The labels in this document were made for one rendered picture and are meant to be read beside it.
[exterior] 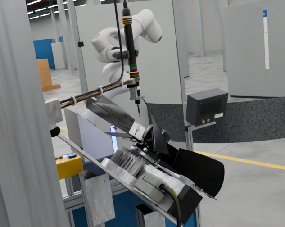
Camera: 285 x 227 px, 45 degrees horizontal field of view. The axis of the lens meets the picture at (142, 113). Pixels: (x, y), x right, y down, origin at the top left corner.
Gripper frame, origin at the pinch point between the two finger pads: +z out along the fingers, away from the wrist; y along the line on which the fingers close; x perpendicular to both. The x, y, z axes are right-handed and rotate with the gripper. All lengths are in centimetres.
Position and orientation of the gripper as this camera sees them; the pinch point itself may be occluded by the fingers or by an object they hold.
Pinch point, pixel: (130, 53)
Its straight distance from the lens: 157.1
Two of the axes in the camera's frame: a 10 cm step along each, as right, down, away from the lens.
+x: -1.2, -9.7, -2.2
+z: 4.9, 1.3, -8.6
